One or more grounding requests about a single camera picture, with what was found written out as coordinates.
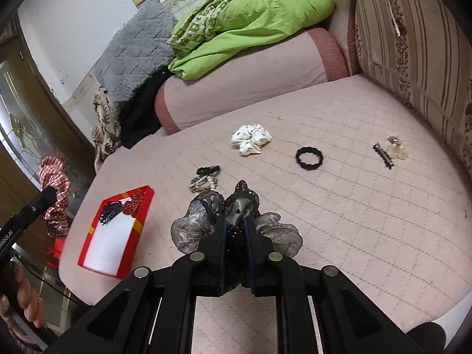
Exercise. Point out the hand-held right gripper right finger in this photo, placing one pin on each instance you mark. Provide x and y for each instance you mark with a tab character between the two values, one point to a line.
250	236

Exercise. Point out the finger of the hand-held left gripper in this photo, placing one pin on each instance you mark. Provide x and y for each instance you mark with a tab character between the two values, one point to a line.
40	201

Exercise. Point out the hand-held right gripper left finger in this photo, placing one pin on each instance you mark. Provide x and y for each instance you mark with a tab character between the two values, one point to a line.
220	236

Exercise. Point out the red plaid scrunchie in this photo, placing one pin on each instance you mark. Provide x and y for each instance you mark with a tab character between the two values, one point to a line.
59	191

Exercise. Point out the grey organza scrunchie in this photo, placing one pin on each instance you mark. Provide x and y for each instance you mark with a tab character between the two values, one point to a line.
191	225

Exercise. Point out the leopard print hair band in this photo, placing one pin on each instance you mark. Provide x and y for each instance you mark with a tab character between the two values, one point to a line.
201	184

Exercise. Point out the red cardboard box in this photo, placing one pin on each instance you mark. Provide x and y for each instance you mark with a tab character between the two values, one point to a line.
110	243

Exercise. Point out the white polka-dot scrunchie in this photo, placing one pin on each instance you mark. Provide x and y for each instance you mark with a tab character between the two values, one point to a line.
250	139

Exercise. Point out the person's left hand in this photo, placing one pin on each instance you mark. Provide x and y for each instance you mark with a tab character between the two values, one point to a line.
27	295

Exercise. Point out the red bag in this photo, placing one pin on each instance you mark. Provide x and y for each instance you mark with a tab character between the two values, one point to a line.
56	252

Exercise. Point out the black claw hair clip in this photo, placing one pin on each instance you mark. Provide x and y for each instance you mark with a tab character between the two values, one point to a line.
109	212

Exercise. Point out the wooden door with stained glass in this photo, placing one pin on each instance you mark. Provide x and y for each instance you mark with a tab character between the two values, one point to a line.
22	118

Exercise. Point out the red polka-dot hair bow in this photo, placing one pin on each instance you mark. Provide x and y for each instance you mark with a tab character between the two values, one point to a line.
134	202

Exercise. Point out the beige leaf-print cloth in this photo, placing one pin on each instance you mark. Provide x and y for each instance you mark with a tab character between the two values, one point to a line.
105	125

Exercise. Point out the pink quilted bed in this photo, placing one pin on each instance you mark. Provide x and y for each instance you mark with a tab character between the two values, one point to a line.
350	210

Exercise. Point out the black cloth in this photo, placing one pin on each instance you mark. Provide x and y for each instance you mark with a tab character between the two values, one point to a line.
143	110

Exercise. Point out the black metal hair clip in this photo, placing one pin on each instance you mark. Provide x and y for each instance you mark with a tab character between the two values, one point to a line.
383	156

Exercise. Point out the pink bolster cushion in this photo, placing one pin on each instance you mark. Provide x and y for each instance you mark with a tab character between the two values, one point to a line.
250	77

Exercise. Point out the grey quilted cushion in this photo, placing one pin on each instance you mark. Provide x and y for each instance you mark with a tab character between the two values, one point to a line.
136	48

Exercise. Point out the person's dark trouser leg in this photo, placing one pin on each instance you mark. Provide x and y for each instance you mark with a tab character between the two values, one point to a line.
427	339

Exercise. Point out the green patterned cloth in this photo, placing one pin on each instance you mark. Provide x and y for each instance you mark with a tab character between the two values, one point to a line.
199	22

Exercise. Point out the lime green blanket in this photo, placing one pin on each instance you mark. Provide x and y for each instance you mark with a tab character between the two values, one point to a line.
265	14

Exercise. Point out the pink sofa cushion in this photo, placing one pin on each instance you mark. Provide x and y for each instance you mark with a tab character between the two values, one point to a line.
341	25

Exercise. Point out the striped brown sofa cushion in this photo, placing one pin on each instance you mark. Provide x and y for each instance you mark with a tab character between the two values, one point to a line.
416	51

